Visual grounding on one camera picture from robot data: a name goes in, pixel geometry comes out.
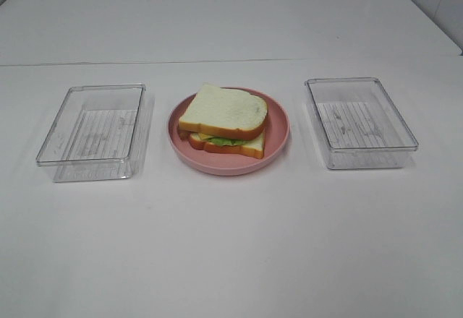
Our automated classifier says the green lettuce leaf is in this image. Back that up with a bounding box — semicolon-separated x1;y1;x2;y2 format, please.
207;137;247;147

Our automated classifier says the bread slice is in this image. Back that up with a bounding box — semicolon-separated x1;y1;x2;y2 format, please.
179;83;268;140
188;131;265;159

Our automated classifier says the yellow cheese slice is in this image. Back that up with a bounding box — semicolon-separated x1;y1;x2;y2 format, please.
197;133;214;141

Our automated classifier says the brown bacon strip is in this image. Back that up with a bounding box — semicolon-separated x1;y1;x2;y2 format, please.
178;129;191;140

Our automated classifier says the pink round plate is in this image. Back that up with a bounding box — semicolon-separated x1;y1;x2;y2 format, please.
167;88;290;176

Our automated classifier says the right clear plastic tray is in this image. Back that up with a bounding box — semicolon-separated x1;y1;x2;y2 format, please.
305;77;419;170

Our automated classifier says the clear plastic tray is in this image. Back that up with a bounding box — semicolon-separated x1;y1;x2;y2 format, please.
35;84;148;183
305;77;419;170

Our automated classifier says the left clear plastic tray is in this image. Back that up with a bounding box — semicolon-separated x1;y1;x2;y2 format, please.
35;84;148;183

